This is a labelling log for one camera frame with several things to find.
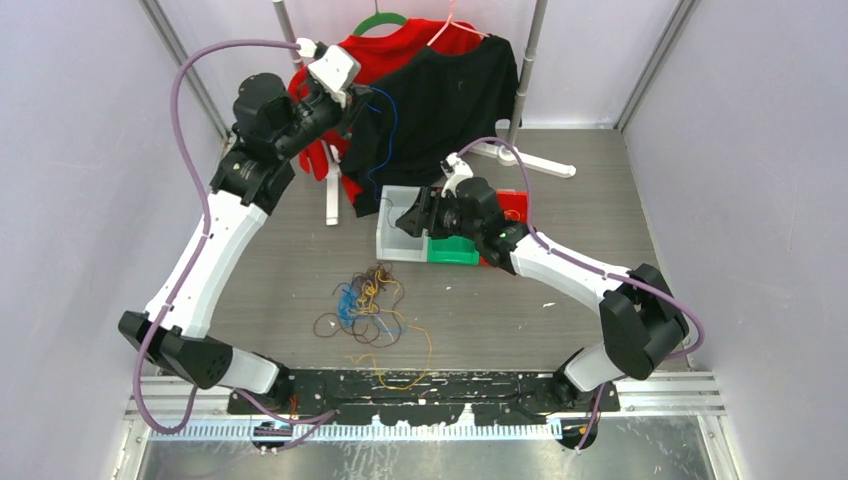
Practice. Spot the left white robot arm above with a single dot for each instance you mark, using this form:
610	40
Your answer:
272	128

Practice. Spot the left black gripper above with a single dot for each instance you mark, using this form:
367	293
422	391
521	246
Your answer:
358	97

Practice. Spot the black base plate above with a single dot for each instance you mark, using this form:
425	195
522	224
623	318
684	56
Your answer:
359	397

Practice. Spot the green clothes hanger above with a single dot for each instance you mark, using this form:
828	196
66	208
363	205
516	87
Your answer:
377	19

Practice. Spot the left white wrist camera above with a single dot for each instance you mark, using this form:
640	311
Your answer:
334	69

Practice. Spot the white slotted cable duct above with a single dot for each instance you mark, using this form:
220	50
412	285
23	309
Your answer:
256	429

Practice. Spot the white clothes rack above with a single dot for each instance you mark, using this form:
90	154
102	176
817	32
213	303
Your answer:
502	154

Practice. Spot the white plastic bin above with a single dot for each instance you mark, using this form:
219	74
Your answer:
392	243

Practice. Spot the green plastic bin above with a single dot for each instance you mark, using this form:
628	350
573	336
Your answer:
453	250

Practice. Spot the black t-shirt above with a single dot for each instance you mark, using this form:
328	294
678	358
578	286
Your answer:
427	109

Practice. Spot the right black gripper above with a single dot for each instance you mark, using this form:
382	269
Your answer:
429	201

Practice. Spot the red t-shirt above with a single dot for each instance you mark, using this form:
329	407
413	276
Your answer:
379	56

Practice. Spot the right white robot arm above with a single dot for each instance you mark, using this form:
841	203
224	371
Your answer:
641	325

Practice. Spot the pink clothes hanger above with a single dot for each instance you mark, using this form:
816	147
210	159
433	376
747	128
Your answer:
450	22

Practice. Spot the red plastic bin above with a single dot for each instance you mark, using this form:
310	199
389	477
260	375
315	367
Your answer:
517	205

